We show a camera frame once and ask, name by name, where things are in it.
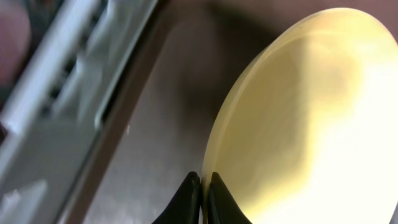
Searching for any brown serving tray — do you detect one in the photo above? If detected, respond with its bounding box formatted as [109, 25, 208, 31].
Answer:
[62, 0, 397, 223]

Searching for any yellow round plate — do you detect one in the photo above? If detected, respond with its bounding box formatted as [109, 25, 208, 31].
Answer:
[202, 7, 397, 223]

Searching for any pink white bowl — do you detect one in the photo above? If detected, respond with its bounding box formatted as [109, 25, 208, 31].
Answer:
[1, 1, 31, 86]

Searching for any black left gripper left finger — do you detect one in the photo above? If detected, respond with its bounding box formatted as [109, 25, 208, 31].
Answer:
[152, 171, 201, 224]

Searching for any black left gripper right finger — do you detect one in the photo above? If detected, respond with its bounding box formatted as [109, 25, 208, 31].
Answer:
[206, 172, 251, 224]

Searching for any grey plastic dish rack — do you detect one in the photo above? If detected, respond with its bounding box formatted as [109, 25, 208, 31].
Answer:
[1, 0, 157, 223]

